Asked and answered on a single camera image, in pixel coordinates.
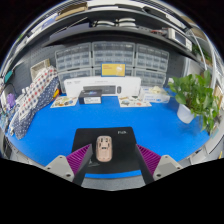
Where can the potted green plant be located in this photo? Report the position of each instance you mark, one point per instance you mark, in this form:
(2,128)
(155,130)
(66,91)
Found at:
(193,96)

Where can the white keyboard box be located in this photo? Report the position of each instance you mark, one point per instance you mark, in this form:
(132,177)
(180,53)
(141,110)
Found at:
(75,86)

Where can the purple small object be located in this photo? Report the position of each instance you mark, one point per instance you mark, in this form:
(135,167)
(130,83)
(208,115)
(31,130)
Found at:
(11,100)

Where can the yellow card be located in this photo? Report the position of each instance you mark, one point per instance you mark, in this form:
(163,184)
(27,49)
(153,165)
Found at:
(113,70)

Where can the black mouse pad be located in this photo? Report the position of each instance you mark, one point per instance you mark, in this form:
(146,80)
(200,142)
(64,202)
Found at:
(123,146)

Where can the white crate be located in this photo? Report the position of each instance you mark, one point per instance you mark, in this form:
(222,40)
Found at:
(39,68)

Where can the white and blue tissue box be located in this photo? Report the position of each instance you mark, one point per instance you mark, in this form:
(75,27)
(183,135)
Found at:
(155,96)

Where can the dark wall shelf unit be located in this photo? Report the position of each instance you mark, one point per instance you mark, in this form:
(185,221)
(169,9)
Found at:
(110,32)

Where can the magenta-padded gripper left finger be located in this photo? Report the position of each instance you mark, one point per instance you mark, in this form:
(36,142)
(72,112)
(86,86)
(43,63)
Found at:
(75,160)

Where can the rose gold computer mouse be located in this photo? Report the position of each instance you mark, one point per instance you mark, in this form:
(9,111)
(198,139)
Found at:
(104,149)

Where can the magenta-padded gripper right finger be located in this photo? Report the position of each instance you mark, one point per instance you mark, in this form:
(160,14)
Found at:
(151,159)

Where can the printed picture sheet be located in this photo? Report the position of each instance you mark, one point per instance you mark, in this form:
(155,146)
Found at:
(64,102)
(135,102)

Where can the white metal shelf rack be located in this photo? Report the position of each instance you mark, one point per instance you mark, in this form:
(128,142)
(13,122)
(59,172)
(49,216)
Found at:
(210,60)

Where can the small black box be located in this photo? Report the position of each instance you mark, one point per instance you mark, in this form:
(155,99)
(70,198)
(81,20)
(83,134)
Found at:
(90,97)

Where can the patterned fabric bag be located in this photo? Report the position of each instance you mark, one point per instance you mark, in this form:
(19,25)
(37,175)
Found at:
(33,96)

